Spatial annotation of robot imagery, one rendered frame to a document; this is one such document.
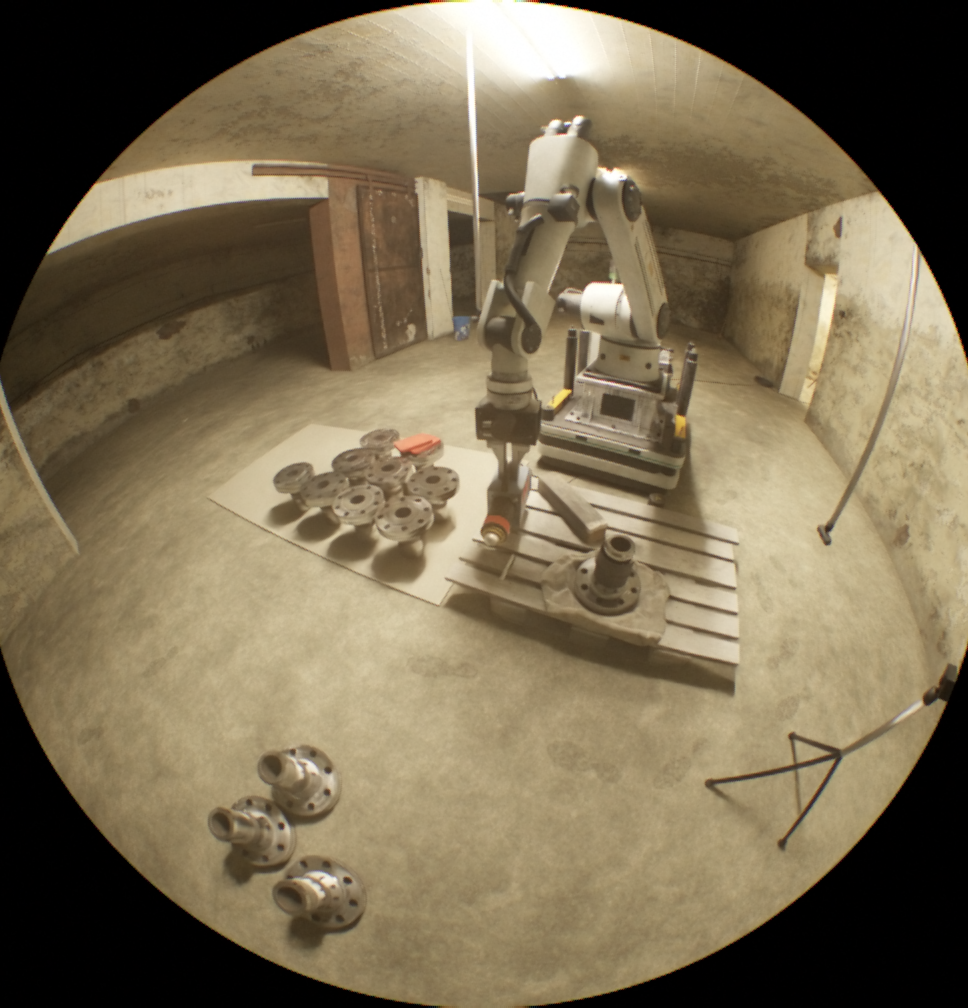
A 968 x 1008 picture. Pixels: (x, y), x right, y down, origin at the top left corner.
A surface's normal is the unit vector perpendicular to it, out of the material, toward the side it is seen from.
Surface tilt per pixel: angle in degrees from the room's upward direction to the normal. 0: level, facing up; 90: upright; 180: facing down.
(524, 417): 90
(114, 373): 90
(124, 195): 90
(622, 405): 90
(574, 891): 0
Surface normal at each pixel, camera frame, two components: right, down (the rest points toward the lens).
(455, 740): -0.03, -0.79
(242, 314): 0.90, 0.25
